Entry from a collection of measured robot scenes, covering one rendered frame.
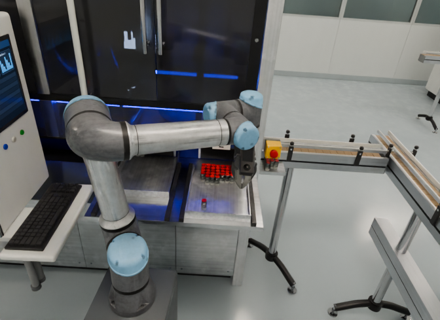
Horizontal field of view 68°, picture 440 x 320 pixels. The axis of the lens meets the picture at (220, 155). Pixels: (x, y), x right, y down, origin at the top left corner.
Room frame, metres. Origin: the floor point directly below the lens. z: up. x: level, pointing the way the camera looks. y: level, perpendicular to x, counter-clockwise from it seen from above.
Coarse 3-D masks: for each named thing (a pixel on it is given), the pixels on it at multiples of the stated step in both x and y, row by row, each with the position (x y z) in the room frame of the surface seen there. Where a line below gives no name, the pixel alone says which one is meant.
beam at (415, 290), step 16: (384, 224) 1.41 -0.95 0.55; (384, 240) 1.31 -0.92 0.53; (384, 256) 1.26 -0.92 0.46; (400, 256) 1.18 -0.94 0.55; (400, 272) 1.11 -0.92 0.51; (416, 272) 1.09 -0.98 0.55; (400, 288) 1.07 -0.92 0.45; (416, 288) 1.00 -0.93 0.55; (416, 304) 0.95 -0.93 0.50; (432, 304) 0.92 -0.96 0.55
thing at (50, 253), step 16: (80, 192) 1.18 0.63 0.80; (32, 208) 1.06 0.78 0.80; (80, 208) 1.07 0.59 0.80; (16, 224) 0.95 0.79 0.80; (64, 224) 0.97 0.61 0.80; (0, 240) 0.88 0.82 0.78; (64, 240) 0.89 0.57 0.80; (0, 256) 0.79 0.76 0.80; (16, 256) 0.80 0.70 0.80; (32, 256) 0.80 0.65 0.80; (48, 256) 0.81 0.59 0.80
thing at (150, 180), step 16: (128, 160) 1.36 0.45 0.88; (144, 160) 1.37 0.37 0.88; (160, 160) 1.38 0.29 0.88; (176, 160) 1.34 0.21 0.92; (128, 176) 1.23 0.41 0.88; (144, 176) 1.24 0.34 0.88; (160, 176) 1.25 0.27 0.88; (128, 192) 1.09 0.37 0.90; (144, 192) 1.09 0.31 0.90; (160, 192) 1.09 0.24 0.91
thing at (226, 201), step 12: (192, 168) 1.28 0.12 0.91; (192, 180) 1.24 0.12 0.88; (192, 192) 1.14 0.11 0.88; (204, 192) 1.15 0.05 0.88; (216, 192) 1.16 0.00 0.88; (228, 192) 1.16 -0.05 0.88; (240, 192) 1.17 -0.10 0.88; (192, 204) 1.06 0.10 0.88; (216, 204) 1.07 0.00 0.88; (228, 204) 1.08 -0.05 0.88; (240, 204) 1.09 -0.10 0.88; (192, 216) 0.98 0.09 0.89; (204, 216) 0.98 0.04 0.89; (216, 216) 0.98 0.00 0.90; (228, 216) 0.98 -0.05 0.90; (240, 216) 0.98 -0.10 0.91
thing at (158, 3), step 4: (156, 0) 1.29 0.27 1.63; (160, 0) 1.30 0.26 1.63; (156, 4) 1.29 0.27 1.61; (160, 4) 1.29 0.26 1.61; (156, 8) 1.29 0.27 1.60; (160, 8) 1.29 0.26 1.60; (156, 12) 1.29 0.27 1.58; (160, 12) 1.29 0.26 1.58; (156, 16) 1.29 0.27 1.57; (160, 16) 1.29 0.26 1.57; (156, 20) 1.29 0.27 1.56; (160, 20) 1.29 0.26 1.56; (156, 24) 1.29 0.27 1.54; (160, 24) 1.29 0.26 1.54; (156, 28) 1.30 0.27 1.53; (160, 28) 1.29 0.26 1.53; (160, 32) 1.29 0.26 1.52; (160, 36) 1.29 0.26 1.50; (160, 40) 1.29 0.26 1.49; (160, 44) 1.29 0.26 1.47; (164, 44) 1.35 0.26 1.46; (160, 48) 1.29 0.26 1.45; (160, 52) 1.29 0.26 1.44
